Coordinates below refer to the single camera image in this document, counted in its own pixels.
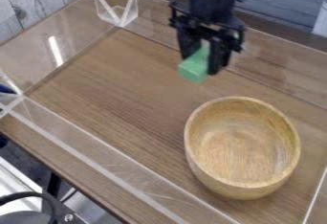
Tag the clear acrylic enclosure wall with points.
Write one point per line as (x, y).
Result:
(101, 107)

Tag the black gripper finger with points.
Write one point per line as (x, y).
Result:
(189, 43)
(219, 55)

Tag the black metal bracket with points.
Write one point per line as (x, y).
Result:
(65, 216)

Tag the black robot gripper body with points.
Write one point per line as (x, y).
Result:
(209, 19)

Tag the green rectangular block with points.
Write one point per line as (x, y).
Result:
(193, 66)

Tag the light wooden bowl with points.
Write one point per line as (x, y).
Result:
(242, 147)

